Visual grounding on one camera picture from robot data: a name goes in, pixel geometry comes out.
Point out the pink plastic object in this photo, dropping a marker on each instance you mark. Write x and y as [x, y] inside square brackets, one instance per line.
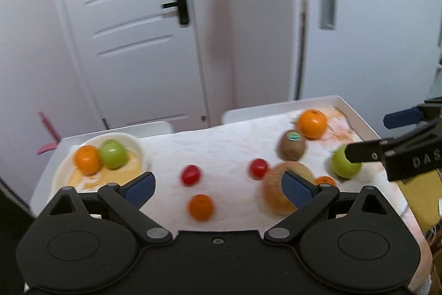
[46, 134]

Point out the white panel door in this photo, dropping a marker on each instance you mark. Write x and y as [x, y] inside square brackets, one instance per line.
[138, 73]

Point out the brown kiwi with sticker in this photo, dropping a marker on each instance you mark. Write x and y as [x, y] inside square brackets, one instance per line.
[291, 146]

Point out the large orange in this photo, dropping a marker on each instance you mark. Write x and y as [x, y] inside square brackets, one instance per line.
[88, 160]
[311, 123]

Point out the green apple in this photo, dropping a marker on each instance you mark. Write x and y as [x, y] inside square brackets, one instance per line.
[113, 153]
[340, 167]

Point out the white sliding door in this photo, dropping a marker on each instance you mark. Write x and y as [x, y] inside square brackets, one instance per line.
[380, 39]

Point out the small tangerine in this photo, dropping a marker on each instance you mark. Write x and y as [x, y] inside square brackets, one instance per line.
[201, 207]
[326, 181]

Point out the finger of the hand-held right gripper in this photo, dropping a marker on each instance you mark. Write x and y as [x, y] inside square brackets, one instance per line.
[362, 151]
[402, 118]

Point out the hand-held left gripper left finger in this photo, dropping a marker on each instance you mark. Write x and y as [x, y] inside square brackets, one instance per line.
[141, 186]

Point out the white oval bowl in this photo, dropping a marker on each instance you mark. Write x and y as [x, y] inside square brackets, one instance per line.
[134, 146]

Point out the red cherry tomato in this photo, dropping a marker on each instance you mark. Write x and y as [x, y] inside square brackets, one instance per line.
[191, 175]
[258, 169]

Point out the white tray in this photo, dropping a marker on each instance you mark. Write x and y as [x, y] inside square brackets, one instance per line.
[155, 127]

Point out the fruit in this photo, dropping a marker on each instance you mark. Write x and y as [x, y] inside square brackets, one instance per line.
[272, 188]

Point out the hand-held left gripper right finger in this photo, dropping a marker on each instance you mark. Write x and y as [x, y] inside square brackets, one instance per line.
[297, 189]

